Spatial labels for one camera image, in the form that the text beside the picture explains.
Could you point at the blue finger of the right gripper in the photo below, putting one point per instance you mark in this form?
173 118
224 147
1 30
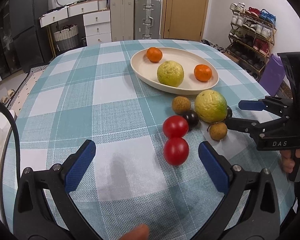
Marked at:
249 126
250 105

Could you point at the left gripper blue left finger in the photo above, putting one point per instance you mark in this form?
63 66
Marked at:
67 180

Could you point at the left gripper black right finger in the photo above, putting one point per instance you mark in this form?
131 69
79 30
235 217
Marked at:
226 181

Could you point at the dark purple plum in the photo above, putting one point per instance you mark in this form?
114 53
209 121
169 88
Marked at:
229 113
192 118

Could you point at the brown longan fruit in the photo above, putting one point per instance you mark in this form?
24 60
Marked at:
218 131

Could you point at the green-orange round citrus fruit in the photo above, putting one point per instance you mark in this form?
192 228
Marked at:
211 106

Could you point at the orange mandarin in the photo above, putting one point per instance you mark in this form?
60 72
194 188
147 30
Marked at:
202 72
154 54

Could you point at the red tomato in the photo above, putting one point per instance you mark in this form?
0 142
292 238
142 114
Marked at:
175 127
176 151

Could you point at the yellow-green guava fruit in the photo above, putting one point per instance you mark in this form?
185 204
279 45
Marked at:
170 73

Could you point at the person's right hand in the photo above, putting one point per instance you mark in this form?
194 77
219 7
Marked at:
287 160

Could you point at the person's left hand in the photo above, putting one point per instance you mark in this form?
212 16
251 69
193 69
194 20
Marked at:
140 232

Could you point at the purple bag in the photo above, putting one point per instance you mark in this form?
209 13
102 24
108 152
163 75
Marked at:
273 75

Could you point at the shoe rack with shoes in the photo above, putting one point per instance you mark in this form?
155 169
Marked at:
251 37

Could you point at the brown longan near plate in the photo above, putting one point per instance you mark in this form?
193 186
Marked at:
180 104

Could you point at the teal checked tablecloth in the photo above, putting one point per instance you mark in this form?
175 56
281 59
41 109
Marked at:
93 93

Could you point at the cream round plate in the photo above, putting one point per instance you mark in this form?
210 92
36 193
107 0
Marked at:
146 70

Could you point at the wooden door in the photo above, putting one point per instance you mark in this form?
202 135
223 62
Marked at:
183 19

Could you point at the woven laundry basket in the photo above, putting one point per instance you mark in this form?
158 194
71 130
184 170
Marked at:
67 38

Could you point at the silver suitcase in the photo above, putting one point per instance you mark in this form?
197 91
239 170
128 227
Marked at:
147 19

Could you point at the dark glass wardrobe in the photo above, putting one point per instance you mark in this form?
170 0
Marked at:
8 58

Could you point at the white drawer desk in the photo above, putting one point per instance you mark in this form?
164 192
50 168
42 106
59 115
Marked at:
95 15

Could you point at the beige suitcase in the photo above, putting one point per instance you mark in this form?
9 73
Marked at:
122 20

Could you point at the black refrigerator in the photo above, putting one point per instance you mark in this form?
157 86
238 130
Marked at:
30 39

